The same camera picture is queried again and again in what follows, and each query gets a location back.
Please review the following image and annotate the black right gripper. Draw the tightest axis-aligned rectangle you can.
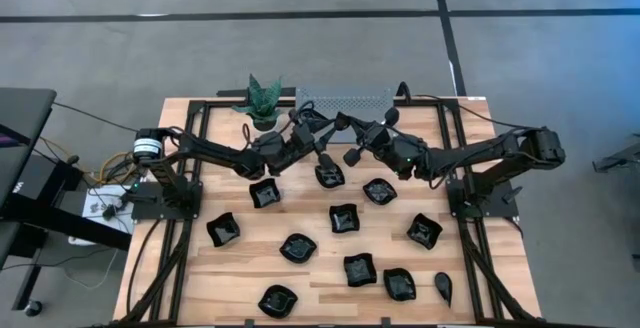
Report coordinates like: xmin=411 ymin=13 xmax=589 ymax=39
xmin=343 ymin=107 xmax=429 ymax=179

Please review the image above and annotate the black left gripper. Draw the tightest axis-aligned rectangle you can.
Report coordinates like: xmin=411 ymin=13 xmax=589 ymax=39
xmin=249 ymin=112 xmax=351 ymax=177

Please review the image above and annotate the grey perforated metal shelf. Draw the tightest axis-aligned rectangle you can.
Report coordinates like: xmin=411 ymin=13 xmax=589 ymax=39
xmin=295 ymin=86 xmax=395 ymax=144

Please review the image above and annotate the snake plant in white pot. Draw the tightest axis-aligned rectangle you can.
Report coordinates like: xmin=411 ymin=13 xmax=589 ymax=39
xmin=231 ymin=72 xmax=284 ymax=133

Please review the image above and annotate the black floor stand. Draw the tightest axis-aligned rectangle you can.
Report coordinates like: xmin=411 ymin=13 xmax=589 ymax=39
xmin=592 ymin=133 xmax=640 ymax=174

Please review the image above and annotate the black desk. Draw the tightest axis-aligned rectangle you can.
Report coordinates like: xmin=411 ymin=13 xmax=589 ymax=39
xmin=0 ymin=87 xmax=134 ymax=314

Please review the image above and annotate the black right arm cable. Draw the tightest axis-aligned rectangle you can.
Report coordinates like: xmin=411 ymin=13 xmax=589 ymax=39
xmin=396 ymin=81 xmax=526 ymax=132

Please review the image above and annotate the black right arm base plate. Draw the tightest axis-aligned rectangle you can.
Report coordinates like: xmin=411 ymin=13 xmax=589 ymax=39
xmin=446 ymin=177 xmax=521 ymax=219

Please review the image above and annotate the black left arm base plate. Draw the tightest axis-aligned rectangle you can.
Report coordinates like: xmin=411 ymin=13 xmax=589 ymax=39
xmin=132 ymin=181 xmax=204 ymax=221

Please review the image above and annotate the yellow cable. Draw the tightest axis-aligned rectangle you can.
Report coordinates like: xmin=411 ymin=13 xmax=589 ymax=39
xmin=98 ymin=150 xmax=135 ymax=185

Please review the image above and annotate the thin black floor cable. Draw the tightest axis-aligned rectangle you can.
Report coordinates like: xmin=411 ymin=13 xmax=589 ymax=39
xmin=52 ymin=100 xmax=140 ymax=134

